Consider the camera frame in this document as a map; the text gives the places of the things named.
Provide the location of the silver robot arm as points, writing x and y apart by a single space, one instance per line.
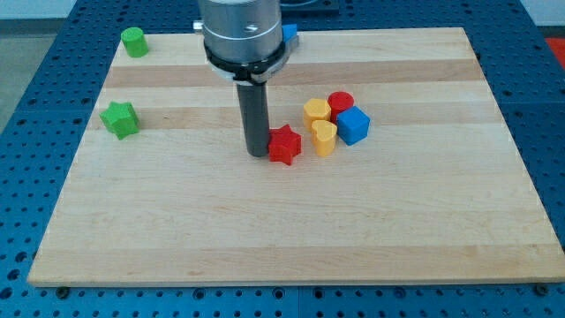
246 42

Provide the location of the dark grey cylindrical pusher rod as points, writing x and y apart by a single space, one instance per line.
253 108

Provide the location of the red cylinder block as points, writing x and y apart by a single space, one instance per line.
339 102

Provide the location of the red star block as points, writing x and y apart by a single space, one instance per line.
284 145

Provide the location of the wooden board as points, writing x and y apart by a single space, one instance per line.
437 193

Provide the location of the green star block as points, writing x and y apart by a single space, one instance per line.
120 119

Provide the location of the small blue block behind arm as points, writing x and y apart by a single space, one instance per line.
289 31

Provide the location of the yellow heart block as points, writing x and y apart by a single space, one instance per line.
324 135

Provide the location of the yellow hexagon block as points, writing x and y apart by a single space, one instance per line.
315 109

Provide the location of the blue cube block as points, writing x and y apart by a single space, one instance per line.
352 125

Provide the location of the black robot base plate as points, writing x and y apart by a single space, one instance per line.
310 5

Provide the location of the green cylinder block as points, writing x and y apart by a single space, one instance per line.
134 41

